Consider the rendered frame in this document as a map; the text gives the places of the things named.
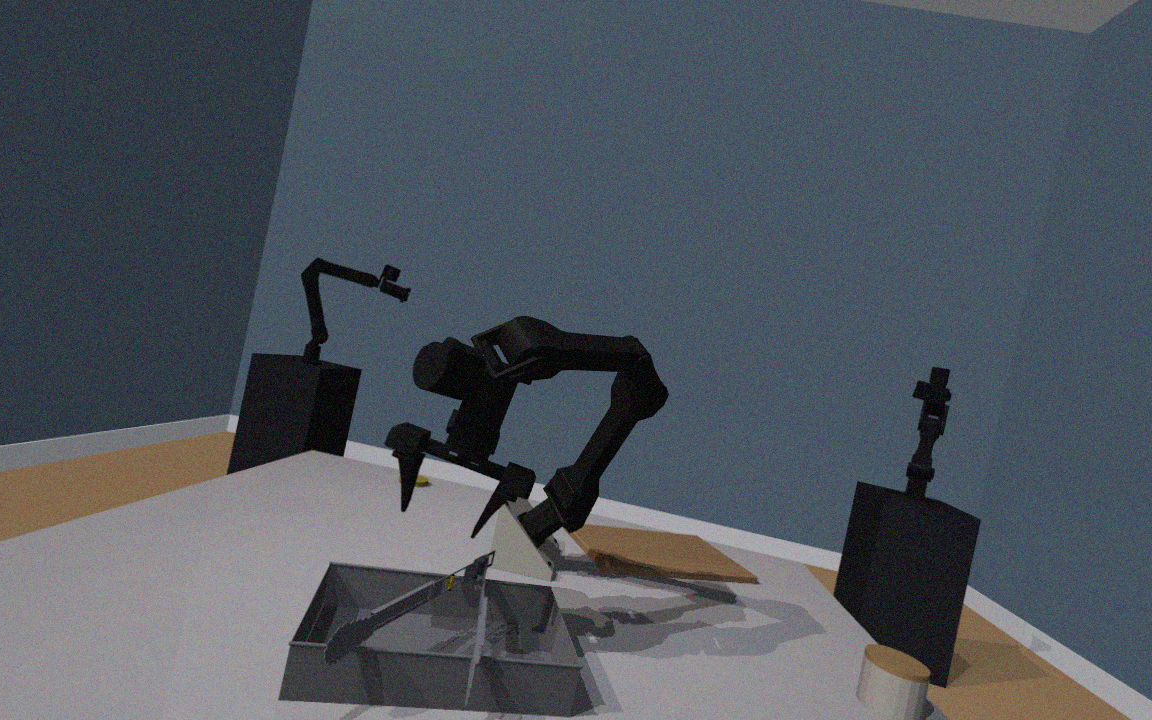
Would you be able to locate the brown wooden board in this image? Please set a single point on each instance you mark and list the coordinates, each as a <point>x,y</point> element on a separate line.
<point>628,551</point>

